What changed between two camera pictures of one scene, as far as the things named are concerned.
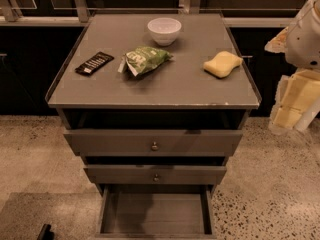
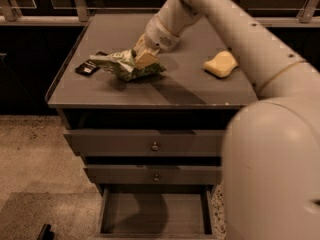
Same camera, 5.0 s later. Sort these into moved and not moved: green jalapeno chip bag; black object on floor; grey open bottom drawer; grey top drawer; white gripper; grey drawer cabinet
Moved: white gripper; green jalapeno chip bag
Not moved: grey top drawer; black object on floor; grey drawer cabinet; grey open bottom drawer
